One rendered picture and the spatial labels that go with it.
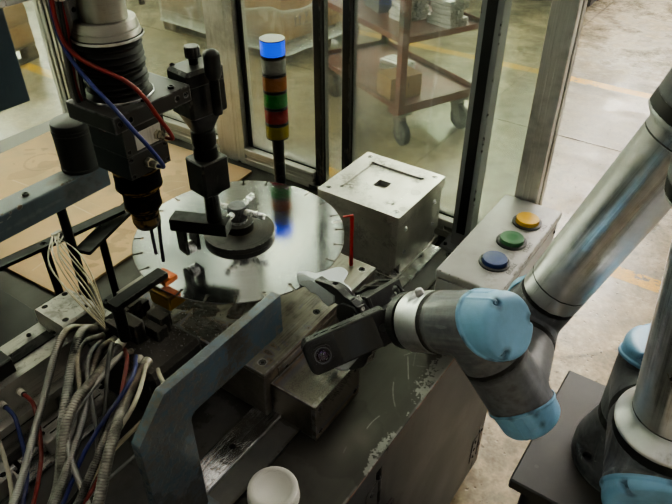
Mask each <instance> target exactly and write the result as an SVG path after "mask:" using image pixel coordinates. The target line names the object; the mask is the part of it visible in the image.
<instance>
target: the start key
mask: <svg viewBox="0 0 672 504"><path fill-rule="evenodd" d="M499 240H500V242H501V243H502V244H503V245H505V246H508V247H520V246H522V245H523V244H524V236H523V235H522V234H521V233H519V232H516V231H511V230H509V231H504V232H502V233H501V235H500V239H499Z"/></svg>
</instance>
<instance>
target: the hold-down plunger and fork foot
mask: <svg viewBox="0 0 672 504"><path fill-rule="evenodd" d="M204 204H205V211H206V213H197V212H188V211H179V210H175V211H174V213H173V214H172V215H171V217H170V218H169V226H170V230H171V231H176V235H177V240H178V246H179V250H180V251H182V252H183V253H185V254H186V255H187V256H188V255H190V250H189V244H188V238H187V233H189V239H190V240H193V241H194V242H195V244H196V246H197V249H198V250H200V249H201V243H200V236H199V234H202V235H211V236H220V237H227V235H228V234H229V232H230V230H231V228H232V222H231V216H223V215H222V210H221V203H220V195H218V196H215V197H210V198H204Z"/></svg>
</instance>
